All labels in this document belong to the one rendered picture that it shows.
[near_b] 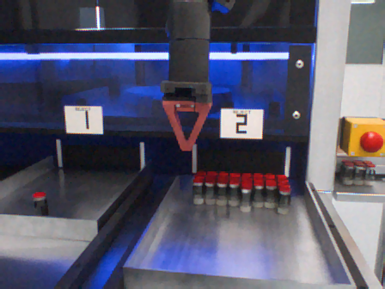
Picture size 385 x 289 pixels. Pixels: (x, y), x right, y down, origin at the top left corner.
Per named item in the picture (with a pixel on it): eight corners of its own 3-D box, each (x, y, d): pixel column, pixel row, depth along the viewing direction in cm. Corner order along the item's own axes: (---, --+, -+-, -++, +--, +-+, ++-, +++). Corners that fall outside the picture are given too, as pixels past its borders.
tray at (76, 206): (52, 168, 91) (51, 154, 90) (152, 172, 87) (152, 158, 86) (-53, 230, 58) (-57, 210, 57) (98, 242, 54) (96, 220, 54)
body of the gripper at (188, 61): (211, 92, 56) (213, 43, 54) (210, 98, 46) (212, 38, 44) (169, 90, 56) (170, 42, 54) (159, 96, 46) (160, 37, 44)
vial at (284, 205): (276, 209, 66) (278, 186, 64) (289, 210, 65) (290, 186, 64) (277, 214, 63) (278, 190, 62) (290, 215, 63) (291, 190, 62)
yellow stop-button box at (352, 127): (339, 148, 78) (342, 115, 77) (373, 149, 77) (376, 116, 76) (348, 157, 71) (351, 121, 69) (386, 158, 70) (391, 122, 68)
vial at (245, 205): (239, 207, 66) (240, 184, 65) (251, 208, 66) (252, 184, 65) (239, 212, 64) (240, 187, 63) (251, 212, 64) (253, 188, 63)
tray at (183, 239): (177, 190, 75) (177, 175, 74) (305, 197, 72) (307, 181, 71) (124, 292, 43) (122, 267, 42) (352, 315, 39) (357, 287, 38)
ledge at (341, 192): (321, 179, 88) (322, 172, 87) (376, 181, 86) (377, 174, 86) (335, 200, 75) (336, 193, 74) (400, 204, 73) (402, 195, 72)
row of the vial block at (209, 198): (193, 199, 70) (193, 177, 69) (287, 205, 67) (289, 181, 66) (192, 204, 68) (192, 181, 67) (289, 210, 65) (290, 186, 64)
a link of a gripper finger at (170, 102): (210, 144, 57) (212, 84, 55) (209, 155, 50) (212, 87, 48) (168, 142, 57) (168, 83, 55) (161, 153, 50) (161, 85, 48)
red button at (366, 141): (356, 148, 72) (357, 129, 71) (376, 149, 71) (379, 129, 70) (362, 153, 68) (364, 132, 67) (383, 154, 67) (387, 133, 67)
